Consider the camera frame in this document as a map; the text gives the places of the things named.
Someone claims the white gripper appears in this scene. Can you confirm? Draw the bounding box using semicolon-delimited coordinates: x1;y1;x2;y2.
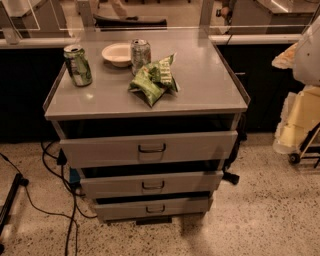
273;85;320;154

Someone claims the grey drawer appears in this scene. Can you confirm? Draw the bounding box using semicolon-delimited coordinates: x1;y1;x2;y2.
95;196;212;222
81;171;223;199
60;131;237;168

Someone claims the grey top drawer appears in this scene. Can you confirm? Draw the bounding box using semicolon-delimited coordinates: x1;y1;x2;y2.
60;131;237;168

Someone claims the silver soda can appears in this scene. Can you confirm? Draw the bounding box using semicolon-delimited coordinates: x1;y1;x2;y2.
131;39;151;74

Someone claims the green chip bag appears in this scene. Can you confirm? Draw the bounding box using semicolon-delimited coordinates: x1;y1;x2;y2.
128;54;180;107

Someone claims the black stand leg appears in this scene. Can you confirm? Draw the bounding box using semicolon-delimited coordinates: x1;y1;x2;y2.
0;172;30;255

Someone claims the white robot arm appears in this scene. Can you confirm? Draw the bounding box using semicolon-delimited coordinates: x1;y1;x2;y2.
272;17;320;154

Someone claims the black floor cable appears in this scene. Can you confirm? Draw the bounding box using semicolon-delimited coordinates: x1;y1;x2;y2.
0;139;98;256

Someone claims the wheeled cart base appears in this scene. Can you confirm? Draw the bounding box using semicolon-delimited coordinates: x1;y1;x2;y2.
288;123;320;168

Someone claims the grey bottom drawer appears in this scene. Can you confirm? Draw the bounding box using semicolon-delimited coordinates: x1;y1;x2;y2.
95;196;212;222

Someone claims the grey drawer cabinet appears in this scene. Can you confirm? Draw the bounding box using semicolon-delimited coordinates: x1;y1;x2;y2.
42;29;252;226

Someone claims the white paper bowl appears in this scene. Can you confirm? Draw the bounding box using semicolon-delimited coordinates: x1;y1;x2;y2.
102;43;131;67

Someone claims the glass barrier panel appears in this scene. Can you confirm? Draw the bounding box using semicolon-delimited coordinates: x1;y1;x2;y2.
3;0;319;45

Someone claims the green soda can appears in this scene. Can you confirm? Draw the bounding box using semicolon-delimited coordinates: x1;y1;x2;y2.
64;44;92;87

